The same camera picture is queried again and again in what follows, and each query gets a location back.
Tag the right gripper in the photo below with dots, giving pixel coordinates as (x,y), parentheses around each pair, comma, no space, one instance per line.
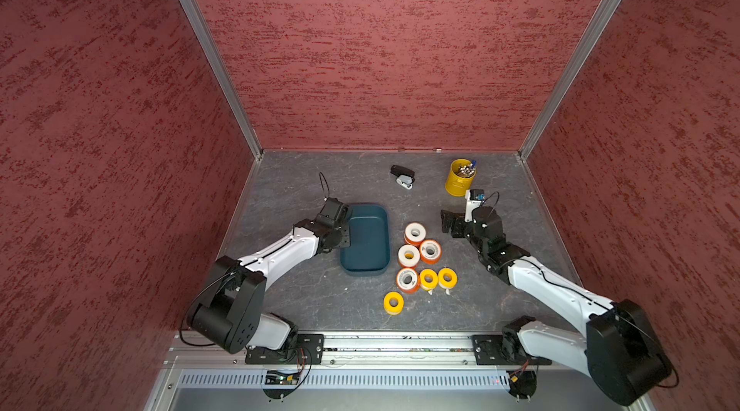
(458,221)

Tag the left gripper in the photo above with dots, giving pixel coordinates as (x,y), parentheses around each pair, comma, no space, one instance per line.
(345,240)

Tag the orange sealing tape roll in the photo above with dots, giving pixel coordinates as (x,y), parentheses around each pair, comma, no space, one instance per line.
(407,280)
(408,256)
(430,251)
(415,233)

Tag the teal storage box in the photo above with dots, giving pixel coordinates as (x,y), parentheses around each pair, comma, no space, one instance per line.
(369,251)

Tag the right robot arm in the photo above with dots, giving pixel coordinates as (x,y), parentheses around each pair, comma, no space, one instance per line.
(611,342)

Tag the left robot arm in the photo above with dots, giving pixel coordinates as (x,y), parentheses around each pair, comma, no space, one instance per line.
(229,309)

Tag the yellow tape roll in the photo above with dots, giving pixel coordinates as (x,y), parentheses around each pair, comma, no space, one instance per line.
(428,280)
(393,303)
(448,279)

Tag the yellow pen cup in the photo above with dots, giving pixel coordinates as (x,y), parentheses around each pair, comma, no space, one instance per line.
(460,177)

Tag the black white stapler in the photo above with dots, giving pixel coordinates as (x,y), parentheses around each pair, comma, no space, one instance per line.
(403,176)

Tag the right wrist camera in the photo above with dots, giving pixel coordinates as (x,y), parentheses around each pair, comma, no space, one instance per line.
(475,198)

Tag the aluminium front rail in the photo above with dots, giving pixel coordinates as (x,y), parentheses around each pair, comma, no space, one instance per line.
(408,350)

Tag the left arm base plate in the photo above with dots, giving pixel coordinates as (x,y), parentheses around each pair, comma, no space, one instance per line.
(300,349)

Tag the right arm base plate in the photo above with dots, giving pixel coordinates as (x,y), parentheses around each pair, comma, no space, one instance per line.
(503,350)

